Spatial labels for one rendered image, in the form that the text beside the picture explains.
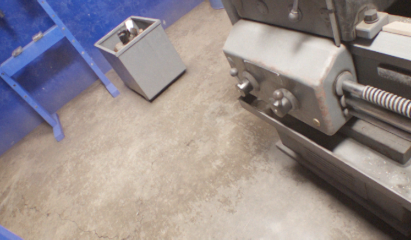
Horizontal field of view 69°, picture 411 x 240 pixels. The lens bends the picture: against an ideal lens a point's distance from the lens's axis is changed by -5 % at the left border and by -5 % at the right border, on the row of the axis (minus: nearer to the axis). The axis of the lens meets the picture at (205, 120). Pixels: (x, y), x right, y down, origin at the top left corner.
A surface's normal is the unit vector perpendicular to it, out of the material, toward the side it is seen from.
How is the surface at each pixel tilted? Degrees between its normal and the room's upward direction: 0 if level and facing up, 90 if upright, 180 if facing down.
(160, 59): 90
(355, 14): 90
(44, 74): 90
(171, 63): 90
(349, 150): 0
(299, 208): 0
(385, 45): 36
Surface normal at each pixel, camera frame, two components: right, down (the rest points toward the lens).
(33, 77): 0.49, 0.38
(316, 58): -0.76, -0.24
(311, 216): -0.43, -0.68
